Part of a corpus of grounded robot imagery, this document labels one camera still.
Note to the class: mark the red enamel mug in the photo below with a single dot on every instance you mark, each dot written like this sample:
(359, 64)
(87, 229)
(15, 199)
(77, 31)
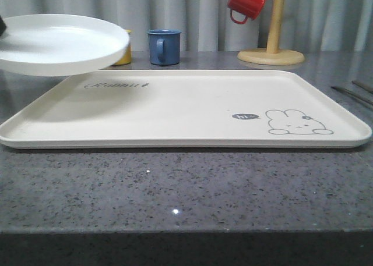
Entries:
(249, 8)

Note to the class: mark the wooden mug tree stand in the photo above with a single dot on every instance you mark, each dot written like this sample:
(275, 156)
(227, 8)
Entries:
(272, 54)

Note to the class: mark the blue enamel mug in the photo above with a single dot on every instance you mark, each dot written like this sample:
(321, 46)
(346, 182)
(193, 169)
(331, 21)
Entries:
(164, 46)

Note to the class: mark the silver metal chopstick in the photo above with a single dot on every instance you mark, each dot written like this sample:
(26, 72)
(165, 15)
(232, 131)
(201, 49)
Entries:
(364, 86)

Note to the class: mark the grey pleated curtain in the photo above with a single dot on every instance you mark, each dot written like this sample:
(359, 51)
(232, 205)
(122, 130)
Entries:
(308, 25)

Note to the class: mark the silver metal fork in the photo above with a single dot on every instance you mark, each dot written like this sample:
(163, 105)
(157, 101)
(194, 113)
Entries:
(350, 93)

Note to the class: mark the white round plate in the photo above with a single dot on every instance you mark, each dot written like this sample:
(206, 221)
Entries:
(60, 45)

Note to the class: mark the beige rabbit serving tray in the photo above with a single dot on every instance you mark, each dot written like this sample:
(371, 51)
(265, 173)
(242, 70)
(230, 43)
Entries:
(184, 108)

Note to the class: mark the yellow enamel mug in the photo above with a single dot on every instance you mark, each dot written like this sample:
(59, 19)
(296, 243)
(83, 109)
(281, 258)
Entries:
(126, 58)

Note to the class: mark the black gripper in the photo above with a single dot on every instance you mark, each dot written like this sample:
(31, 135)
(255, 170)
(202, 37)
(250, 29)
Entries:
(2, 26)

